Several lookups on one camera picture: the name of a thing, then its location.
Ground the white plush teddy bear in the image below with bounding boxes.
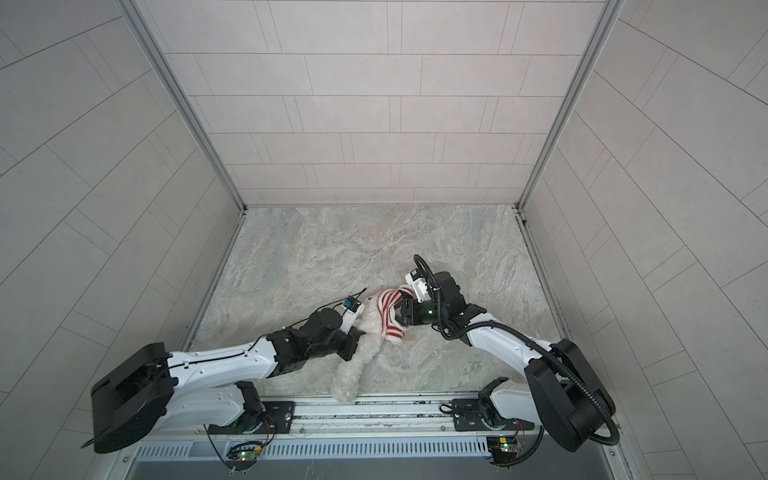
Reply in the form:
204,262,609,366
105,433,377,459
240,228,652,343
331,291,386,403

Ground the red white striped shirt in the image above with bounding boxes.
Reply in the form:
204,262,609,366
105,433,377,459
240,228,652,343
376,286,414,345

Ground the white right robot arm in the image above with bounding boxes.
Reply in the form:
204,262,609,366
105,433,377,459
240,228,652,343
395,269,620,452

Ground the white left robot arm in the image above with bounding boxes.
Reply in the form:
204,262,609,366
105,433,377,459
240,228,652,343
85,306,364,454

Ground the left green circuit board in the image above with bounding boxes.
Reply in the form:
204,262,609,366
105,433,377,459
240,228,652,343
227,441,264,462

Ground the green circuit board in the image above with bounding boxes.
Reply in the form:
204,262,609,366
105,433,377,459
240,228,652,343
486,436,520,465
227,441,264,462

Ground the right green circuit board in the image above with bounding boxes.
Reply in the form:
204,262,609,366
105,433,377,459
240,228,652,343
486,436,520,465

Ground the black corrugated cable conduit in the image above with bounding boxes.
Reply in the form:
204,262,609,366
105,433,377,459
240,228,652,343
412,254,621,446

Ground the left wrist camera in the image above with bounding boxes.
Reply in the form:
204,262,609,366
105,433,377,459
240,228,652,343
340,296,365,334

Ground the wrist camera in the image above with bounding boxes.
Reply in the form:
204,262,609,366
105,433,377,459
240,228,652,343
406,269,432,303
340,296,365,334

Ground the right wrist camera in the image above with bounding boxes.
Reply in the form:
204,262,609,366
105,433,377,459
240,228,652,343
406,269,432,303

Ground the thin black left cable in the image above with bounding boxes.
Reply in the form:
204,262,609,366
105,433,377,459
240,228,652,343
173,287,368,367

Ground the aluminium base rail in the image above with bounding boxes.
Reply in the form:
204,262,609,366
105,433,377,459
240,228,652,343
119,392,622,463

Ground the aluminium corner post right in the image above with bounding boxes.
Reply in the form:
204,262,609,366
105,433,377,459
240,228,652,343
517,0,623,212

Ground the aluminium corner post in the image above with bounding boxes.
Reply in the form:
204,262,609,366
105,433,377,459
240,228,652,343
517,0,623,212
116,0,247,214

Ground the aluminium corner post left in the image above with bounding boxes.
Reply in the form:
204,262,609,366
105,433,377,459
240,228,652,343
116,0,247,214

